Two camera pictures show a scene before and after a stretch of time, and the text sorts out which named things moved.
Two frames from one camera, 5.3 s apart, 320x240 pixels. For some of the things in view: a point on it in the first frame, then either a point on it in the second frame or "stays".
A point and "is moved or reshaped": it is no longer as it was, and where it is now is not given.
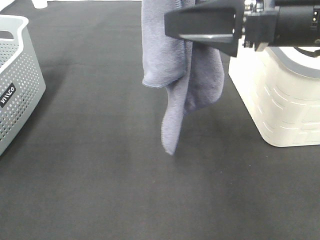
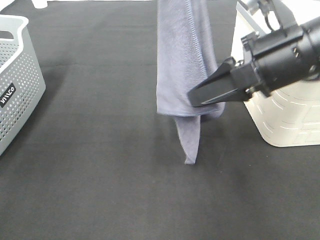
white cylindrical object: [40, 4] stays
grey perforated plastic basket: [22, 82] stays
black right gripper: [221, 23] -> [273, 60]
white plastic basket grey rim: [280, 86] stays
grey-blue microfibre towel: [194, 72] is moved or reshaped
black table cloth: [90, 163] stays
